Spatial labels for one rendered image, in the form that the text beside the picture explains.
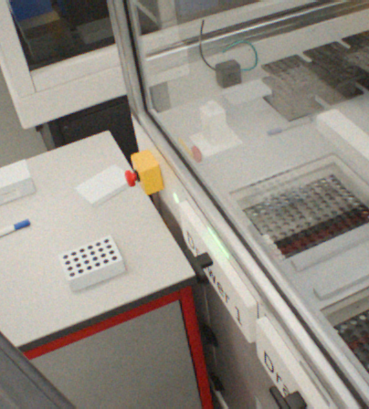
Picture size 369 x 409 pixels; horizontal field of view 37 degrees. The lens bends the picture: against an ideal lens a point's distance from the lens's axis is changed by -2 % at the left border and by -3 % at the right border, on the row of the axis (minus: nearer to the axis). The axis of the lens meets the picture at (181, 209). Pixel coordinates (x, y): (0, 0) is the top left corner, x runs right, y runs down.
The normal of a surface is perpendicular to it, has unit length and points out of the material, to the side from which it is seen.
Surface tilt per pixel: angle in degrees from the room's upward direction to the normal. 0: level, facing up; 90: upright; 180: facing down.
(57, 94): 90
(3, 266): 0
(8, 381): 37
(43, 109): 90
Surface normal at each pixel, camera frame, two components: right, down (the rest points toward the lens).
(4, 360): 0.50, -0.62
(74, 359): 0.39, 0.59
